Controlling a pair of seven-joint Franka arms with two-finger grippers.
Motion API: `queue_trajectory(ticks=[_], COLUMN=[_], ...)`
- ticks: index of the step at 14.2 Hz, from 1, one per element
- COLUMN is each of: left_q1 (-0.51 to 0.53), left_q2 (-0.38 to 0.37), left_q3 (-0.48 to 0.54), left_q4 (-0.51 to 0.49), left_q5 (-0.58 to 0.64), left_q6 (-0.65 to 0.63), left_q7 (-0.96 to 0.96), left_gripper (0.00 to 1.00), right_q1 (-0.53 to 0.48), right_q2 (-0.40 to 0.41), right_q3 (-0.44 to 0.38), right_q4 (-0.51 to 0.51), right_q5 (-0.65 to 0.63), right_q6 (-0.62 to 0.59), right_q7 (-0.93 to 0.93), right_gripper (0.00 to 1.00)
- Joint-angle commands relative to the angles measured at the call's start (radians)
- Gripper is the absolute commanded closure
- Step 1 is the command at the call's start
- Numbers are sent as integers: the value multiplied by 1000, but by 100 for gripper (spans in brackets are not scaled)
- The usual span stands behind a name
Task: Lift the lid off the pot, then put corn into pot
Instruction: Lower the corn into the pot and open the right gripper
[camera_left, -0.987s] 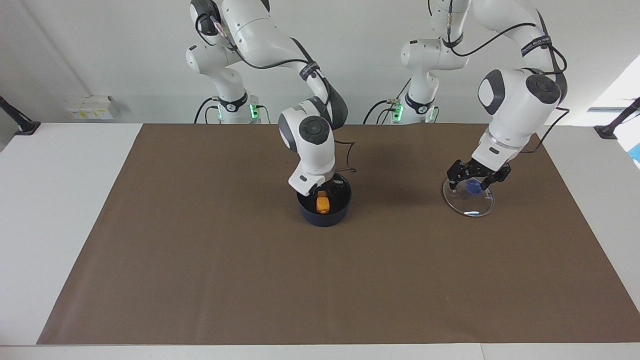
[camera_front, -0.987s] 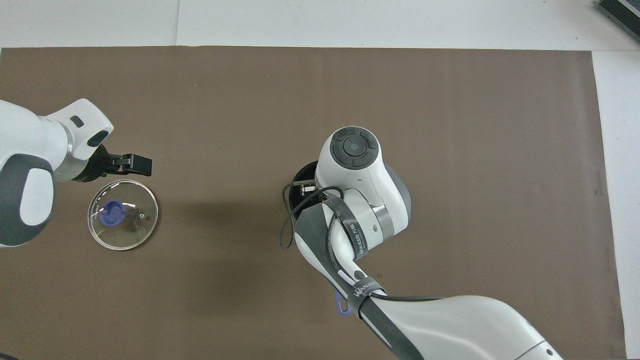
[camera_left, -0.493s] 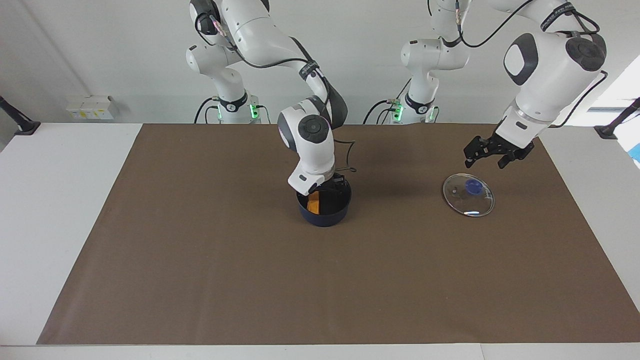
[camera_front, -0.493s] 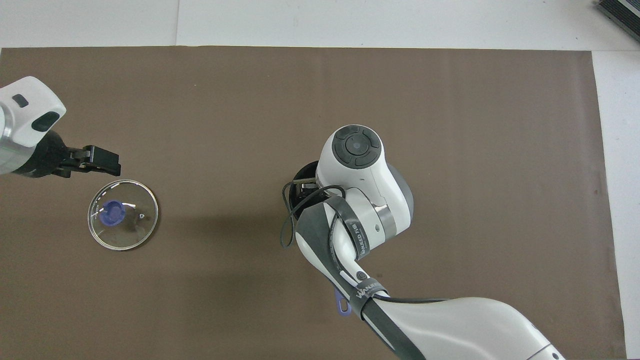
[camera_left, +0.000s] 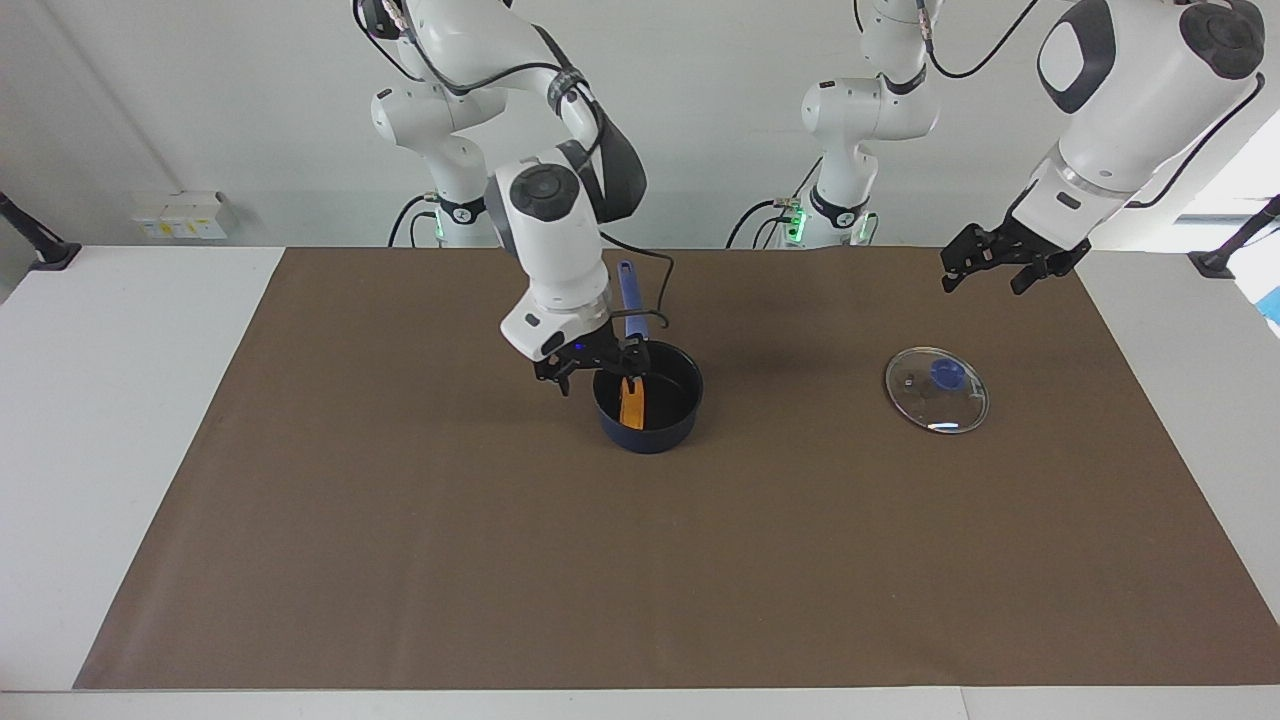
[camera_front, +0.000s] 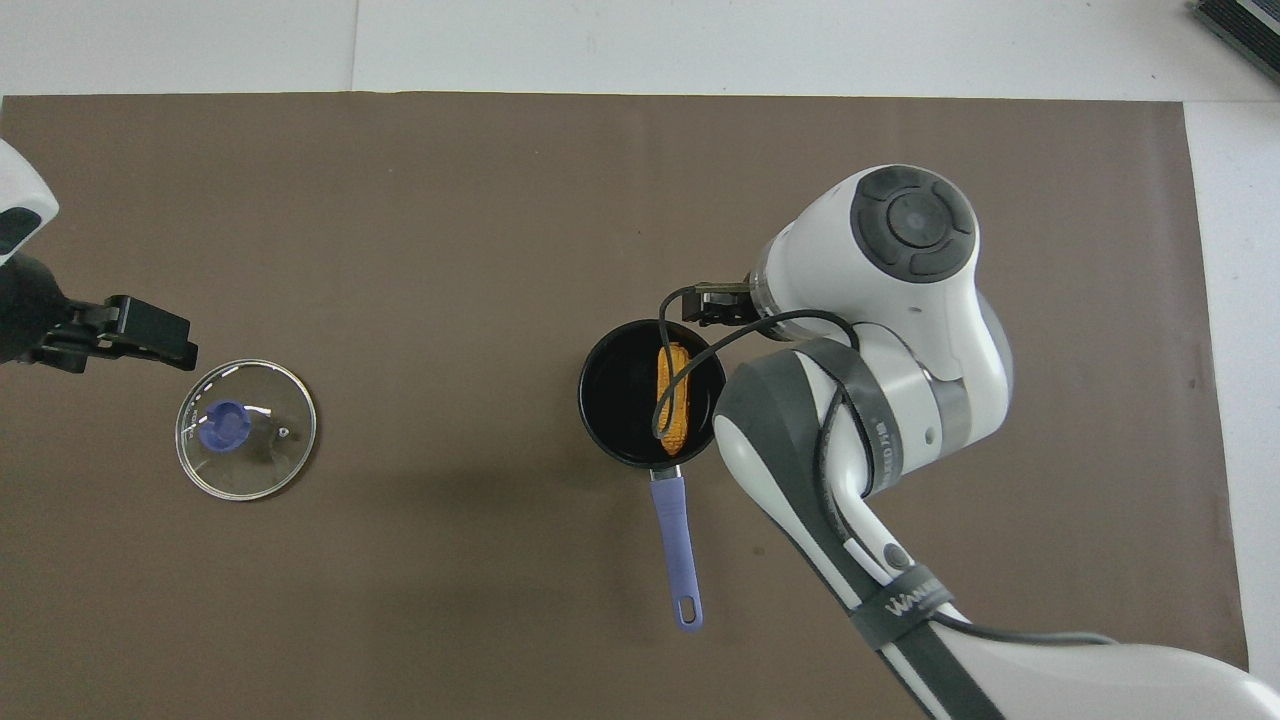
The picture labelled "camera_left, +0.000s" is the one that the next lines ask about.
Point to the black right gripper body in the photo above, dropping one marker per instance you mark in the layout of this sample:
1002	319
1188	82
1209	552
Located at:
590	355

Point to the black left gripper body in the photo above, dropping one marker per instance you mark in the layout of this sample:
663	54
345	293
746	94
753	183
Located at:
1030	245

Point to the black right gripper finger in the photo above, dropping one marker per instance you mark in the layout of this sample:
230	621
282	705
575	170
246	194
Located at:
562	380
634	362

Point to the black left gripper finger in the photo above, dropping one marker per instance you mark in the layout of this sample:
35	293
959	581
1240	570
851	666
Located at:
1027	278
955	277

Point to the yellow toy corn cob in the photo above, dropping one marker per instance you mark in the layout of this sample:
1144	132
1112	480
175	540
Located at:
634	408

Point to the glass lid with blue knob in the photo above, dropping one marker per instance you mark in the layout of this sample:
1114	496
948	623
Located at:
950	410

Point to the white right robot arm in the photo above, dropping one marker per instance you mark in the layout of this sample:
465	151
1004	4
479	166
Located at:
550	230

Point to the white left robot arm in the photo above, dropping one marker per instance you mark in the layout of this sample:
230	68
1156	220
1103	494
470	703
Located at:
1130	100

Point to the blue object at table edge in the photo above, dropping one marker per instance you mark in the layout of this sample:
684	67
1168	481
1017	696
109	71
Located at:
1272	305

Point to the brown table mat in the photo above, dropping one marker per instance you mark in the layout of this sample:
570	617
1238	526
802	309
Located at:
800	550

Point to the black camera stand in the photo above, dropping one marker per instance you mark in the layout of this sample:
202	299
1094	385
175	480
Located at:
50	252
1215	262

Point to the white wall socket box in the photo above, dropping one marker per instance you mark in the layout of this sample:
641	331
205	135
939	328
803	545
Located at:
180	222

